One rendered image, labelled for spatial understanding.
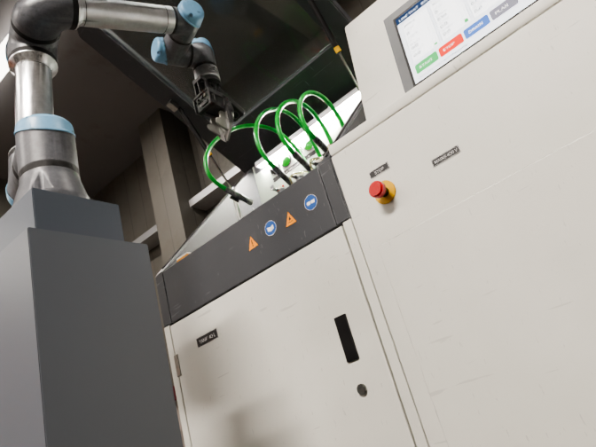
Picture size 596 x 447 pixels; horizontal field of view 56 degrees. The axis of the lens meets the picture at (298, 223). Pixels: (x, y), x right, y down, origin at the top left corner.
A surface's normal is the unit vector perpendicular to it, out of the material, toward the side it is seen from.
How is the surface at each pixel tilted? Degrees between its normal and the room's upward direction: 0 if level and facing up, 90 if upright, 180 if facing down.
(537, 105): 90
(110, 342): 90
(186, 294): 90
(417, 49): 76
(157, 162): 90
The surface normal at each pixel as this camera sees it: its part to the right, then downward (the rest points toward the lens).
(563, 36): -0.65, -0.14
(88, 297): 0.73, -0.44
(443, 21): -0.69, -0.35
